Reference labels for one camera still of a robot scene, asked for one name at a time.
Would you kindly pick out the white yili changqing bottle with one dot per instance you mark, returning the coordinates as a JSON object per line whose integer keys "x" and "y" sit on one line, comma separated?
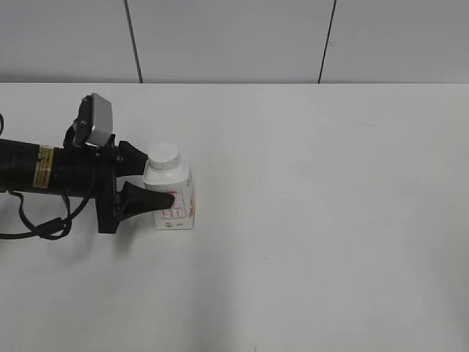
{"x": 179, "y": 183}

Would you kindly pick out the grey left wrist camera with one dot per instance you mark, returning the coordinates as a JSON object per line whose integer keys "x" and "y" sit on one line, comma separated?
{"x": 94, "y": 123}

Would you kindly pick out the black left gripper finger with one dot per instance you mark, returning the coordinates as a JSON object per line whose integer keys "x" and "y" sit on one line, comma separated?
{"x": 133, "y": 201}
{"x": 130, "y": 161}

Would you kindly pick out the white round bottle cap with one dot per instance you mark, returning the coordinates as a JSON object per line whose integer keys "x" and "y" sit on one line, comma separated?
{"x": 164, "y": 157}

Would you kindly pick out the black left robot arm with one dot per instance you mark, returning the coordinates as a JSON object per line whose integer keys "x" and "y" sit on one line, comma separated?
{"x": 27, "y": 168}

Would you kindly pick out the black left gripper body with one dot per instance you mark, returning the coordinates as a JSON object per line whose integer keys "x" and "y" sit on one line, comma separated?
{"x": 86, "y": 170}

